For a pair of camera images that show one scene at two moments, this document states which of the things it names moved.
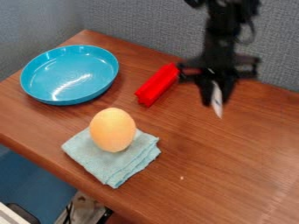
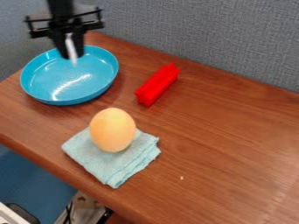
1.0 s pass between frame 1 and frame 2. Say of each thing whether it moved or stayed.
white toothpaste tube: moved
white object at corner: stayed
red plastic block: stayed
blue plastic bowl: stayed
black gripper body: moved
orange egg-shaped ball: stayed
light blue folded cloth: stayed
